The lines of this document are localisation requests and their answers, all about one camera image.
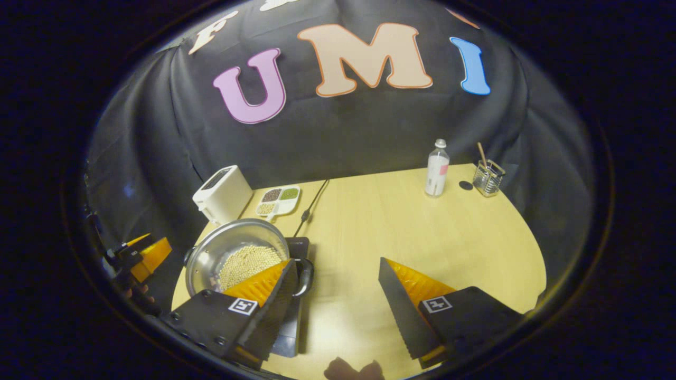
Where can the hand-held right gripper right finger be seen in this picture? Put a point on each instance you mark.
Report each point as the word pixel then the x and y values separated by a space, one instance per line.
pixel 401 311

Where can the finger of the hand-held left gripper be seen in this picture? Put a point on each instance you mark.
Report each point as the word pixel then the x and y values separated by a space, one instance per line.
pixel 153 258
pixel 136 240

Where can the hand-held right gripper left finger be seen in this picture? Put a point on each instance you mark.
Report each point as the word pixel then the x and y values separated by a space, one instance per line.
pixel 274 311

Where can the black induction cooktop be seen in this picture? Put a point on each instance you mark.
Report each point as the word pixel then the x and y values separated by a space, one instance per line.
pixel 289 330

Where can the pile of soybeans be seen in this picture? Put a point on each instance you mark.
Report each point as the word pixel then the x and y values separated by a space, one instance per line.
pixel 248 264

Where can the white toaster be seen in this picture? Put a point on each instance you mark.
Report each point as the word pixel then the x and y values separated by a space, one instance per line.
pixel 222 195

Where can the white divided bean dish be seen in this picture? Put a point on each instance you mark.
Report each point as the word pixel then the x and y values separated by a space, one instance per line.
pixel 279 201

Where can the small black disc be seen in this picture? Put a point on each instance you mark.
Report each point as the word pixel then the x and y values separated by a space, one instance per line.
pixel 466 185

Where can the clear plastic bottle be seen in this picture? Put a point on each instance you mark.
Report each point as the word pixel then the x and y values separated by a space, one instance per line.
pixel 437 171

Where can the clear glass holder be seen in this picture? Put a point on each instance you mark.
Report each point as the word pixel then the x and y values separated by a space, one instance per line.
pixel 488 180

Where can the wooden stick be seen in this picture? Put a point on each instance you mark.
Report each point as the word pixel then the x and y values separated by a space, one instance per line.
pixel 482 154

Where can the black backdrop cloth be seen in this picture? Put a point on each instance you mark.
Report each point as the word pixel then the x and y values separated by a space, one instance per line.
pixel 343 137

